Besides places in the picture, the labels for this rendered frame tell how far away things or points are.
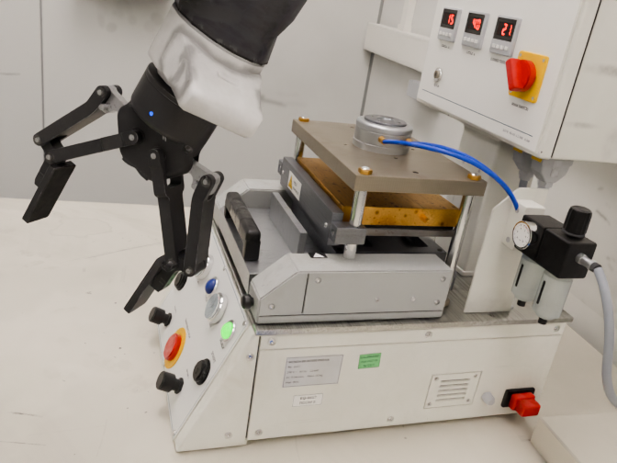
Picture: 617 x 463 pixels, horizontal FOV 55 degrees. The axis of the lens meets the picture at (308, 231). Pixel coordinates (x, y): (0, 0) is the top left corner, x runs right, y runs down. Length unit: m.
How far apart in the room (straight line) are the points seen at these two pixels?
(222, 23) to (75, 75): 1.84
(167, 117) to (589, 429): 0.71
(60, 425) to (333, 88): 1.83
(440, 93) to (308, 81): 1.44
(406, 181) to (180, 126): 0.31
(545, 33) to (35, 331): 0.83
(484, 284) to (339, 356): 0.22
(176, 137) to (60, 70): 1.81
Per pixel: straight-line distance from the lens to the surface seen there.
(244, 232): 0.75
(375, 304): 0.74
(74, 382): 0.91
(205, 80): 0.45
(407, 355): 0.80
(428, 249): 0.83
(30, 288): 1.14
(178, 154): 0.53
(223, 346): 0.75
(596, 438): 0.94
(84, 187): 2.41
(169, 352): 0.89
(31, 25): 2.30
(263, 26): 0.48
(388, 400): 0.83
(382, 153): 0.80
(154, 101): 0.51
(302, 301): 0.70
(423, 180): 0.73
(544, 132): 0.77
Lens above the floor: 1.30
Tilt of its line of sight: 22 degrees down
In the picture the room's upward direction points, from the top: 9 degrees clockwise
